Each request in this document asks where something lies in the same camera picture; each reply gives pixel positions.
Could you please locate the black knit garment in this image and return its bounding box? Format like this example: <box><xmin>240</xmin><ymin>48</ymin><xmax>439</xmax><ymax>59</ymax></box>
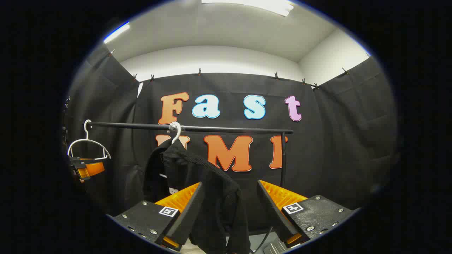
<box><xmin>143</xmin><ymin>139</ymin><xmax>251</xmax><ymax>254</ymax></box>

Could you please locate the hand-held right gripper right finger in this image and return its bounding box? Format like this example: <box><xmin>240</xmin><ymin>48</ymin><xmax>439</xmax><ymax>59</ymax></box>
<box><xmin>257</xmin><ymin>180</ymin><xmax>355</xmax><ymax>249</ymax></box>

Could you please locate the black backdrop cloth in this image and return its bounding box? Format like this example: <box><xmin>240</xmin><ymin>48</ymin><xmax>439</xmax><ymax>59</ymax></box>
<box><xmin>65</xmin><ymin>44</ymin><xmax>399</xmax><ymax>233</ymax></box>

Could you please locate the black floor cable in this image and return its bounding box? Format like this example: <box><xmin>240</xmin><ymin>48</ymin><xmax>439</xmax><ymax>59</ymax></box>
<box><xmin>252</xmin><ymin>226</ymin><xmax>274</xmax><ymax>254</ymax></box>

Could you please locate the grey ribbed object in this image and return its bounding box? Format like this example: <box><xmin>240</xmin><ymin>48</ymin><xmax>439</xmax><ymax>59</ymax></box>
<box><xmin>263</xmin><ymin>240</ymin><xmax>286</xmax><ymax>254</ymax></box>

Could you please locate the black clothes rack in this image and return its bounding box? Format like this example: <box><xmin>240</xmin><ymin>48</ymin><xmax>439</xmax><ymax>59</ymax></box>
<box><xmin>85</xmin><ymin>121</ymin><xmax>294</xmax><ymax>188</ymax></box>

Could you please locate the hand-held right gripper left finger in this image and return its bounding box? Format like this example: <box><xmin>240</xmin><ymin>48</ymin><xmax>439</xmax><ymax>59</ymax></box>
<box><xmin>112</xmin><ymin>182</ymin><xmax>204</xmax><ymax>252</ymax></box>

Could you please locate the white plastic hanger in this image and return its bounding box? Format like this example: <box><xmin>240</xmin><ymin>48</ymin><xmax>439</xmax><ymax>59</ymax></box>
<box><xmin>67</xmin><ymin>119</ymin><xmax>112</xmax><ymax>160</ymax></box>
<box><xmin>169</xmin><ymin>122</ymin><xmax>182</xmax><ymax>144</ymax></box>

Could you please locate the small ceiling light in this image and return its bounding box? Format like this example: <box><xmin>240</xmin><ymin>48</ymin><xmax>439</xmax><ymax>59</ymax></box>
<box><xmin>103</xmin><ymin>22</ymin><xmax>130</xmax><ymax>44</ymax></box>

